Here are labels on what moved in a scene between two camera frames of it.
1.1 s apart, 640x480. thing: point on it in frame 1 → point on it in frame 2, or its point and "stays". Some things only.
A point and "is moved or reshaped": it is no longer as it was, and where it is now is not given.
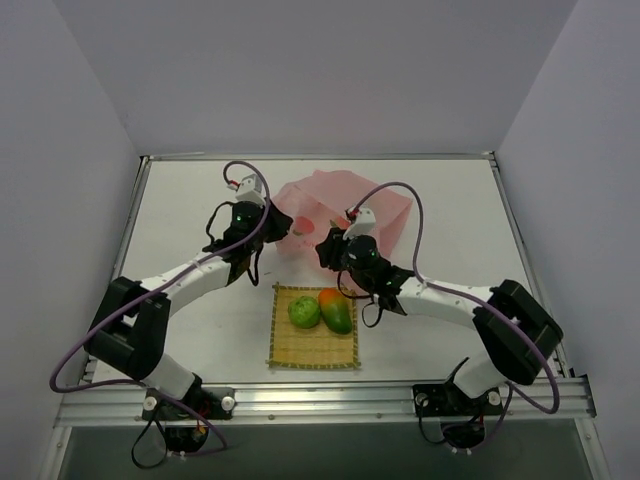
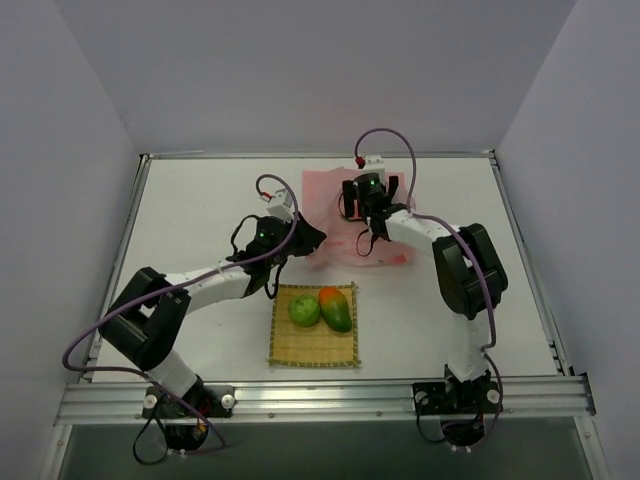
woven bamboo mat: x=294 y=347 stays
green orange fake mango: x=335 y=311 stays
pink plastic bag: x=319 y=202 is moved or reshaped
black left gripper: x=275 y=226 → x=302 y=235
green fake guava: x=304 y=312 stays
